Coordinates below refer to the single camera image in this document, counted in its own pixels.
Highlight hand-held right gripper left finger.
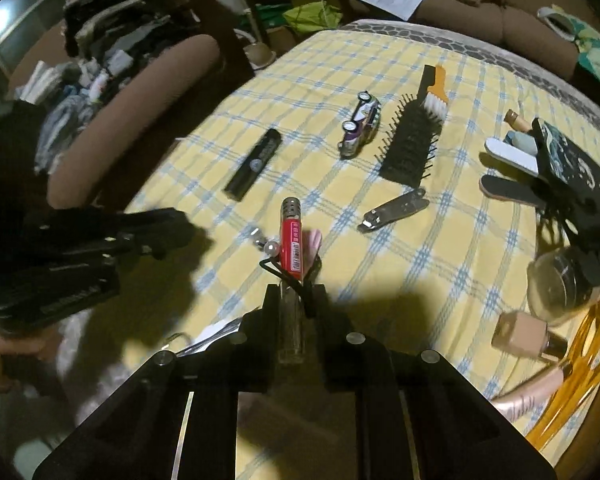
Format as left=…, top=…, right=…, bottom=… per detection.
left=32, top=285, right=281, bottom=480

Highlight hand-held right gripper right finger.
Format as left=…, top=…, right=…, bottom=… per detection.
left=310, top=285, right=556, bottom=480

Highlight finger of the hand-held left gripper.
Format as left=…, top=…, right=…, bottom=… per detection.
left=120, top=237, right=182, bottom=262
left=105, top=208, right=191, bottom=241

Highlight red hex key set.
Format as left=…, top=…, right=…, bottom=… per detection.
left=250, top=197, right=326, bottom=365

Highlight clear glass jar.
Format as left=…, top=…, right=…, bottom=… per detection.
left=526, top=246, right=600, bottom=324

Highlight person's left hand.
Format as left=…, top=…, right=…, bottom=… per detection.
left=0, top=322, right=48, bottom=393

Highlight white scalloped card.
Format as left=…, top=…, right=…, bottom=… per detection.
left=196, top=316, right=242, bottom=341

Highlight pink nail file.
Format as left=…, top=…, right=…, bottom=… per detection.
left=304, top=229, right=324, bottom=281

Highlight brown chair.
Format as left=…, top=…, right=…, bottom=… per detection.
left=7, top=34, right=226, bottom=208

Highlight black tube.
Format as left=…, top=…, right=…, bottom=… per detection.
left=223, top=128, right=283, bottom=202

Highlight yellow plaid cloth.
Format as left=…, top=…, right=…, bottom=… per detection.
left=122, top=29, right=600, bottom=480

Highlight steel nail clipper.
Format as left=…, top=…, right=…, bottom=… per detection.
left=357, top=188, right=429, bottom=234

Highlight person's pale clothing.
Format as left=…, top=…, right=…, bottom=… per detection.
left=0, top=385, right=61, bottom=480

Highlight beige nail polish bottle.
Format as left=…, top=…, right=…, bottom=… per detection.
left=491, top=310, right=569, bottom=362

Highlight pile of clothes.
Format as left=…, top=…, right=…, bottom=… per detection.
left=15, top=0, right=173, bottom=173

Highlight beige bowl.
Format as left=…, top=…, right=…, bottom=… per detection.
left=242, top=42, right=277, bottom=68

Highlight rose gold tube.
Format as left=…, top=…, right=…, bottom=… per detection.
left=494, top=364, right=575, bottom=413

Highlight black hair brush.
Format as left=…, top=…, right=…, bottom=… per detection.
left=378, top=91, right=442, bottom=184

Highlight toy car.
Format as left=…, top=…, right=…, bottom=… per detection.
left=337, top=91, right=384, bottom=160

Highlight dark nail file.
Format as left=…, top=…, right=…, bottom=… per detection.
left=479, top=174, right=549, bottom=209

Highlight green plastic bag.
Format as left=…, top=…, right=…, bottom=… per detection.
left=281, top=1, right=342, bottom=40

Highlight white nail file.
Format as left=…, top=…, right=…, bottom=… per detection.
left=483, top=136, right=542, bottom=177

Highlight black hair clip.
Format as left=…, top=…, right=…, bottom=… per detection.
left=537, top=180, right=600, bottom=283

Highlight small cork bottle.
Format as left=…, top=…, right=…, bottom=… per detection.
left=504, top=108, right=532, bottom=132

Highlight black wave print case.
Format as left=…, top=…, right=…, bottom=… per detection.
left=529, top=116, right=600, bottom=201

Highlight brown sofa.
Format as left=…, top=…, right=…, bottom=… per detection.
left=350, top=0, right=600, bottom=83

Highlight green floral bag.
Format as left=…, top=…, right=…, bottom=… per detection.
left=536, top=5, right=600, bottom=88

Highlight orange translucent ring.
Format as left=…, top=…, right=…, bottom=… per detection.
left=524, top=297, right=600, bottom=456

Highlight orange handled brush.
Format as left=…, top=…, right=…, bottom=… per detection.
left=416, top=64, right=451, bottom=113

